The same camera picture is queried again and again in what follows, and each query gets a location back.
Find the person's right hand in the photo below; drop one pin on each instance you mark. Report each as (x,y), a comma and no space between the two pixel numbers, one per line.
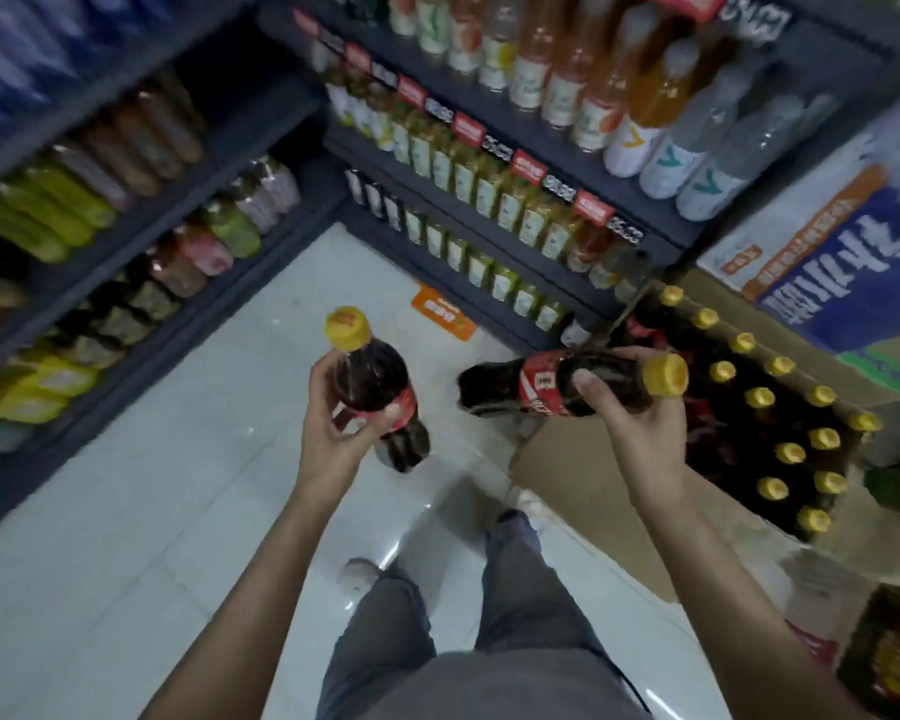
(652,442)

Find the person's left hand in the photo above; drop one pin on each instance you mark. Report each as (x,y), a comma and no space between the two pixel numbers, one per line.
(326,457)

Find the person's right thumb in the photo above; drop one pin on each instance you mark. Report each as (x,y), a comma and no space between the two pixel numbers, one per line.
(594,397)

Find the person's left thumb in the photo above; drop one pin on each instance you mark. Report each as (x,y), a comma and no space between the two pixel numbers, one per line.
(382,427)

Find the yellow-capped cola bottle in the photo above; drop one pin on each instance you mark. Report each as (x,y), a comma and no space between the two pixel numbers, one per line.
(371,374)
(547,382)

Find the person's right forearm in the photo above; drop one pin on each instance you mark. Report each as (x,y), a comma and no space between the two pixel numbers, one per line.
(727,614)

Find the person's left forearm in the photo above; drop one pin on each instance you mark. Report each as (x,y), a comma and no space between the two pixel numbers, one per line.
(247,622)

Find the brown cardboard box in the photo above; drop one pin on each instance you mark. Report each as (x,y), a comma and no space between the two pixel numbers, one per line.
(592,487)

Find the orange floor sticker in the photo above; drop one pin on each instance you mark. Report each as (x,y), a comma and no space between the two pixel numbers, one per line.
(444,313)

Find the dark shoe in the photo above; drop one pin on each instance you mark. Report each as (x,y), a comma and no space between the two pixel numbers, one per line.
(517,523)

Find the white shoe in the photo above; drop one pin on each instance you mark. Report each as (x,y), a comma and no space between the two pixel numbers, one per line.
(360,573)

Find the group of boxed cola bottles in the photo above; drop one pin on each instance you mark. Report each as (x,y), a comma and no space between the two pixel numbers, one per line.
(765,427)

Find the row of small green-label bottles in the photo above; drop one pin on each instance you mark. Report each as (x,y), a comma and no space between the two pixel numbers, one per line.
(457,251)

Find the dark shelf unit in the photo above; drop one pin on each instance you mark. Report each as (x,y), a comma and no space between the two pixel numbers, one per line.
(645,187)
(195,194)

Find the grey trousers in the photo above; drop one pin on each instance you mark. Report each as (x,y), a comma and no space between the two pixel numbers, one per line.
(495,637)

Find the row of green tea bottles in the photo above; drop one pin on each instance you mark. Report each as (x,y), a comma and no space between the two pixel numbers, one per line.
(480,179)

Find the row of pink and green bottles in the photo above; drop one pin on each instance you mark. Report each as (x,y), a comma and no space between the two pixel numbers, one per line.
(195,247)

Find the white blue printed carton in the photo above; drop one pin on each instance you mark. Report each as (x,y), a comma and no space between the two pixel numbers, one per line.
(832,262)

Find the row of red price tags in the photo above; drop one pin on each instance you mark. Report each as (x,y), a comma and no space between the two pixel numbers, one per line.
(465,128)

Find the row of orange and clear bottles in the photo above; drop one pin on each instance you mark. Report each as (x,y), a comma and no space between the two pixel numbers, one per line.
(607,82)

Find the row of yellow drink bottles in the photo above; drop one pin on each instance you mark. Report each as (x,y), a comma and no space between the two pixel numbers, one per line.
(52,374)

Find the row of green and brown bottles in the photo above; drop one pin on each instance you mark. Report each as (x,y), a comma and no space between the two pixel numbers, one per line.
(82,179)

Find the pack of dark red-label bottles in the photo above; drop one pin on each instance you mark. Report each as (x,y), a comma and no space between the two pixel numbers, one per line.
(892,652)

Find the row of blue bottles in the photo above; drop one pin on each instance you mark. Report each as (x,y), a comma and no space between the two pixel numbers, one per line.
(37,44)

